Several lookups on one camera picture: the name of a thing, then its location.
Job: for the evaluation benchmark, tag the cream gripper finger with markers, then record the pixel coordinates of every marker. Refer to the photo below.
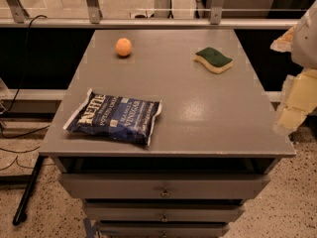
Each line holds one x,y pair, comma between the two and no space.
298,100
283,44

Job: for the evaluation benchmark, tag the blue chip bag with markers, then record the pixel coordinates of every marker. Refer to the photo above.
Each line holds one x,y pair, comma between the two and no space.
115,117

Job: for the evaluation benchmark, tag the top drawer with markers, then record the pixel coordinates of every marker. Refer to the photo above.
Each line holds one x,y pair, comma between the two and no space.
163,186

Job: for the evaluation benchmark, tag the grey drawer cabinet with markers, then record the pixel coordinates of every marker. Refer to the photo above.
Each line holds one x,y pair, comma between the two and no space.
213,124

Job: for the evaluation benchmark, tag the bottom drawer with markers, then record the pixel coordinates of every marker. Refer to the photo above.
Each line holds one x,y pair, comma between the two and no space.
163,230

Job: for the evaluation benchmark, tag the green yellow sponge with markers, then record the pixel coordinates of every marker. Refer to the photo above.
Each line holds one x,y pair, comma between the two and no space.
213,60

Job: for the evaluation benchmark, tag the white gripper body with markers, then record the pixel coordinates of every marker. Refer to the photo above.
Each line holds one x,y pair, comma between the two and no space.
306,45

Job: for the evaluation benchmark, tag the orange fruit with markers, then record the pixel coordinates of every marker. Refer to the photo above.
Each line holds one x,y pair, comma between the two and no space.
123,47

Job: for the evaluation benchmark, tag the black floor pole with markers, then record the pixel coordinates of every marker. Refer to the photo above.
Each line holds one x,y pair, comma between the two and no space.
21,215

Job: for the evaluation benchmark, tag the middle drawer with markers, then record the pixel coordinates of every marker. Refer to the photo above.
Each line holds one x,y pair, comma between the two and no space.
163,211

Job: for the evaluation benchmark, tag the drawer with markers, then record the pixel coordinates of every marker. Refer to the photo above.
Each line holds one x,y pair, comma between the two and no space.
163,230
163,186
163,211

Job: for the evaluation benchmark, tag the metal railing frame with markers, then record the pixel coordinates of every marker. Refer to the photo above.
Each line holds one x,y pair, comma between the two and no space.
162,15

